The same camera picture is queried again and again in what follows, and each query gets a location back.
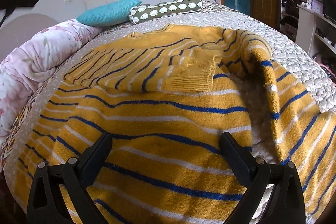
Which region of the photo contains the yellow striped knit sweater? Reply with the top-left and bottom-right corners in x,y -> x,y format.
11,24 -> 335,223

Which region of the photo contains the cluttered clothes pile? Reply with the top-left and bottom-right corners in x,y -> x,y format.
279,0 -> 308,41

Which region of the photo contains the pink floral duvet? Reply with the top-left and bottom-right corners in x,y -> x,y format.
1,19 -> 102,143

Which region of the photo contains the turquoise pillow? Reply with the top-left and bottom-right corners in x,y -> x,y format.
76,0 -> 142,27

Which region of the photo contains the beige quilted bedspread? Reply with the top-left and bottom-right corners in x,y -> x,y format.
2,3 -> 335,223

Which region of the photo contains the white shelf unit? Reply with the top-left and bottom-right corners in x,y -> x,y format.
295,5 -> 335,58

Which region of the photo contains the green white-dotted bolster pillow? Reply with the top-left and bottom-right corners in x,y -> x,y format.
129,0 -> 203,24

